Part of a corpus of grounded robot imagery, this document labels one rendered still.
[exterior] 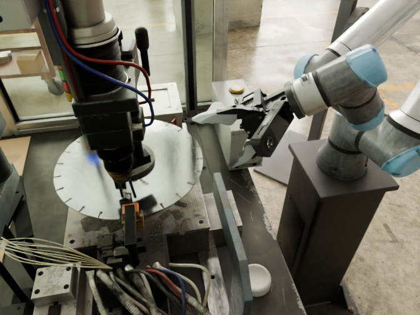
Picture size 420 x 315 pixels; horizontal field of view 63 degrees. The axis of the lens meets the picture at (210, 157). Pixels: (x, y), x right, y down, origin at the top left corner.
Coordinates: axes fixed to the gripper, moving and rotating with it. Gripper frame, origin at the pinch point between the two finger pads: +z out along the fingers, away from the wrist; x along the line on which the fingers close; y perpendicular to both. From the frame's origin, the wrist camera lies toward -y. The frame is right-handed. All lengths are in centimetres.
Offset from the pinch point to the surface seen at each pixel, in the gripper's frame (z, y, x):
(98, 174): 23.3, -4.4, 8.9
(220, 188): -1.7, -11.0, -2.2
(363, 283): 0, 29, -121
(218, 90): 6.6, 41.5, -8.6
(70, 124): 56, 37, 9
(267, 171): 32, 97, -97
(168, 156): 11.5, 2.7, 1.0
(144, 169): 14.5, -2.8, 4.1
